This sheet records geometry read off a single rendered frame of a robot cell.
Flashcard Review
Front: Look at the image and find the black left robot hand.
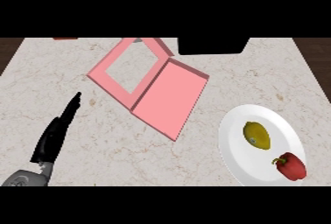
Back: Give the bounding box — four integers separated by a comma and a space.
28, 91, 83, 165

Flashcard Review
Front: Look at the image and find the pink open cardboard box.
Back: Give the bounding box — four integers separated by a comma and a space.
86, 38, 212, 143

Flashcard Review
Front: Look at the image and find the yellow lemon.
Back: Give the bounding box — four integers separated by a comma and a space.
243, 121, 274, 151

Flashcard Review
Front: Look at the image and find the white round plate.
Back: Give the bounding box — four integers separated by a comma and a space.
217, 103, 308, 187

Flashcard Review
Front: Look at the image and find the black appliance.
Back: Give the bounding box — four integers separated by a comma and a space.
178, 38, 251, 56

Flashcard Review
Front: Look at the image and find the red bell pepper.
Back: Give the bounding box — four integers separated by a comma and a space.
271, 151, 308, 182

